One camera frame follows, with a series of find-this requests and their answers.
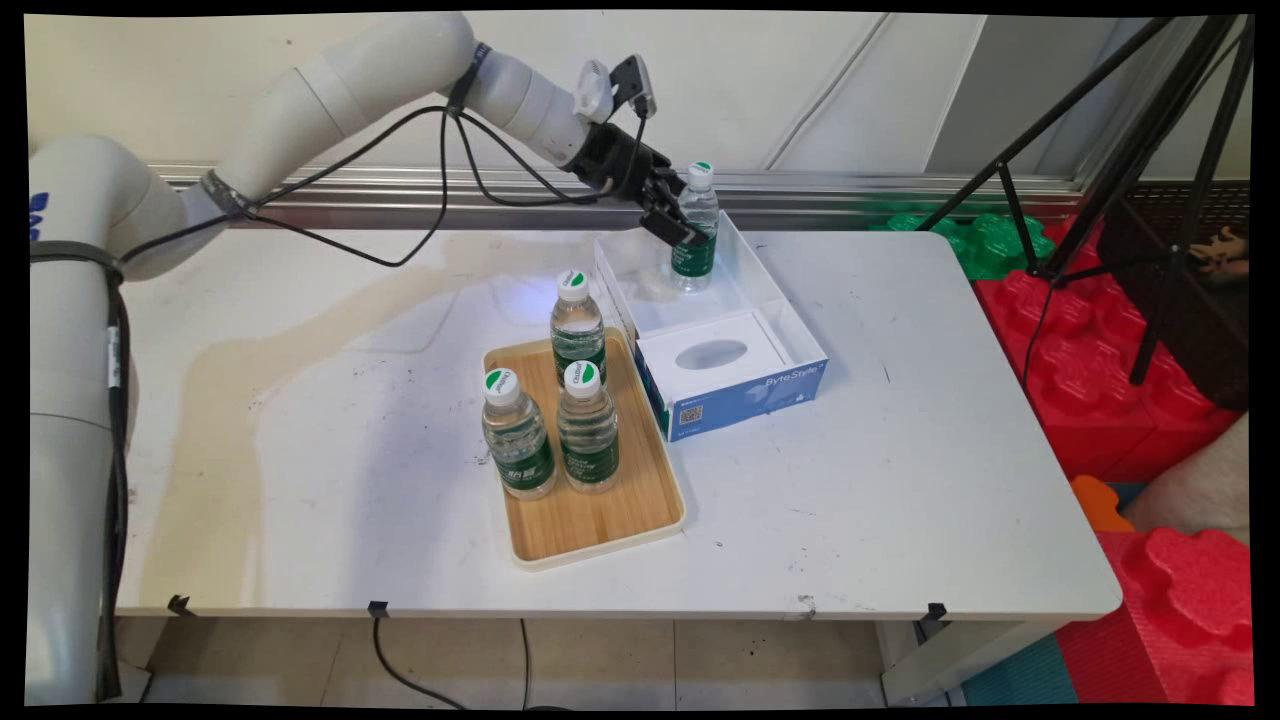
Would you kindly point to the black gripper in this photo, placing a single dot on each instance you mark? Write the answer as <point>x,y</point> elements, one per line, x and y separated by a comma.
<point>615,160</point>

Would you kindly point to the water bottle green label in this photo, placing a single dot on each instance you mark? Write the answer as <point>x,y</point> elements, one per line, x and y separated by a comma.
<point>525,450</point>
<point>578,330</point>
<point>590,440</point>
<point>700,255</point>

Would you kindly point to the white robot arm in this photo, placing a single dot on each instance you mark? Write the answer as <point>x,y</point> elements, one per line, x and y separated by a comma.
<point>75,400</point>

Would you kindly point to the white blue cardboard box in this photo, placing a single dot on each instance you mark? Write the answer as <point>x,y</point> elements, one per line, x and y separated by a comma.
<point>740,390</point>

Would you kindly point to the green foam block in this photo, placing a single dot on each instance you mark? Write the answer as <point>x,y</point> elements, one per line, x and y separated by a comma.
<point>985,245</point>

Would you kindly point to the bamboo tray white rim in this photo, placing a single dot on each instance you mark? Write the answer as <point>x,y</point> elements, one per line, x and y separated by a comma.
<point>600,520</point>

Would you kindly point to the large red foam block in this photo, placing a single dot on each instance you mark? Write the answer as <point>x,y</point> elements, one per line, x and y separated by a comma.
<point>1090,370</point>

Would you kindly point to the black tripod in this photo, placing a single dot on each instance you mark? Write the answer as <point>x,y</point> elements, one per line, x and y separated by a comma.
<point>1150,130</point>

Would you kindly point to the orange foam piece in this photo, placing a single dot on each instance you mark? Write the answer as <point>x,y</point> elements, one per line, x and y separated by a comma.
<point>1098,505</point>

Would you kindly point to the white table leg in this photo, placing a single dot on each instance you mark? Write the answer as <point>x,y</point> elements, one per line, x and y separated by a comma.
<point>950,665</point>

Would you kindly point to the brown toy figure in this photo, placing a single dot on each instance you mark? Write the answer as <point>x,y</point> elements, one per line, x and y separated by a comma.
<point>1220,255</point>

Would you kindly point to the teal floor mat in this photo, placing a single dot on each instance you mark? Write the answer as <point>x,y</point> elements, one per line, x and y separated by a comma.
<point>1020,680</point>

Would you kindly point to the beige cushion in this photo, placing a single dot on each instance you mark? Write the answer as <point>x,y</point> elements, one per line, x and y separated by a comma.
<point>1200,490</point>

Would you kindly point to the red foam block wavy edge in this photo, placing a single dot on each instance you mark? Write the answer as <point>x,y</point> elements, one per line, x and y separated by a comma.
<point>1180,610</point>

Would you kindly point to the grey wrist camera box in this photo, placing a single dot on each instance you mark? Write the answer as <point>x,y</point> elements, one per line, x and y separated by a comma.
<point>633,82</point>

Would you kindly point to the silver metal wall rail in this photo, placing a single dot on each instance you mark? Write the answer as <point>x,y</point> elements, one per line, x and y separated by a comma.
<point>850,195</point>

